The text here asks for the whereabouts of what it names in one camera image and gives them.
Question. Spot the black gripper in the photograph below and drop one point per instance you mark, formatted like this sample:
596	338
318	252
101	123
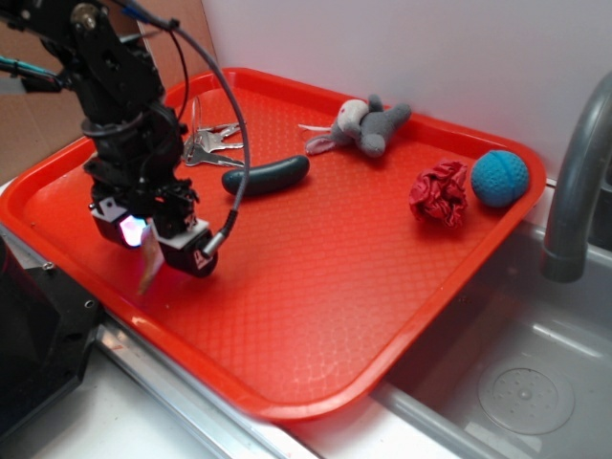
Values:
133	172

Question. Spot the orange conch shell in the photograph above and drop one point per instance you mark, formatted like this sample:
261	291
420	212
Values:
152	259

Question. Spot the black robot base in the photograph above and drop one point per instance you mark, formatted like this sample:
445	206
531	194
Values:
48	325

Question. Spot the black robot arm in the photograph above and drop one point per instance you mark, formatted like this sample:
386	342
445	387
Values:
114	78

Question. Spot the silver key bunch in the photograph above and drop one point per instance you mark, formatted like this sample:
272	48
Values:
206	144

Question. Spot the dark green toy pickle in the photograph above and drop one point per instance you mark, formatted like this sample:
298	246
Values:
272	177

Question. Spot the red plastic tray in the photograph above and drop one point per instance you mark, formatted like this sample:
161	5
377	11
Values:
318	290

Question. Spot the grey plush mouse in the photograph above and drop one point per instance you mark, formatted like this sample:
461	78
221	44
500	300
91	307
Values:
366	124

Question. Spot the crumpled red cloth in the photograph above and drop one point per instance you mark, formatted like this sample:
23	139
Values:
439	193

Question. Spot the blue rubber ball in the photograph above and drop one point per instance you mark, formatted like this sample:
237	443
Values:
499	178

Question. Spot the grey sink basin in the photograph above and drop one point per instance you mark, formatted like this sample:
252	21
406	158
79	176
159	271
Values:
509	310

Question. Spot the sink drain cover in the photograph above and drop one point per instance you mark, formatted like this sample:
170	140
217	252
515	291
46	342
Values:
525	396

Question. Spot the grey faucet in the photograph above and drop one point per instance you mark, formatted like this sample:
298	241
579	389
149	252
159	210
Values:
580	213

